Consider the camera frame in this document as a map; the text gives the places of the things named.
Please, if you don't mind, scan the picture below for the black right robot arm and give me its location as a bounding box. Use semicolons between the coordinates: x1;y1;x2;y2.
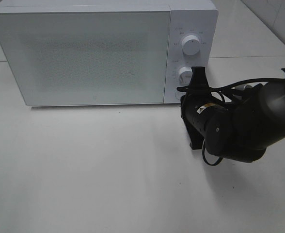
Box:
177;67;285;163

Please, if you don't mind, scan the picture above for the white microwave door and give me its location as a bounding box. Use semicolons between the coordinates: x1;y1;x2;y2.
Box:
0;11;170;106

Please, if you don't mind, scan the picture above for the white microwave knob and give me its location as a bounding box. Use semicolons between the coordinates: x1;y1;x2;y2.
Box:
178;67;193;84
181;34;201;56

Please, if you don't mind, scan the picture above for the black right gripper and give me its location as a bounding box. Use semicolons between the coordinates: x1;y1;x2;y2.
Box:
180;67;227;136

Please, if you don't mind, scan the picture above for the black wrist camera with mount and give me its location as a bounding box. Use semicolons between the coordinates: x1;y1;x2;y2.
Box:
185;121;204;150

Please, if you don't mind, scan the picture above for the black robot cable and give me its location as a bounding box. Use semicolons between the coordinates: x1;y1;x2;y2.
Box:
176;67;285;167

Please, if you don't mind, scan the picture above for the white microwave oven body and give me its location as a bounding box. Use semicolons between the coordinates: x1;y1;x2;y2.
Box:
0;0;218;105

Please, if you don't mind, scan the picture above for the round door release button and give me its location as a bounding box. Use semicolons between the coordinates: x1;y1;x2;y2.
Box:
175;91;184;100

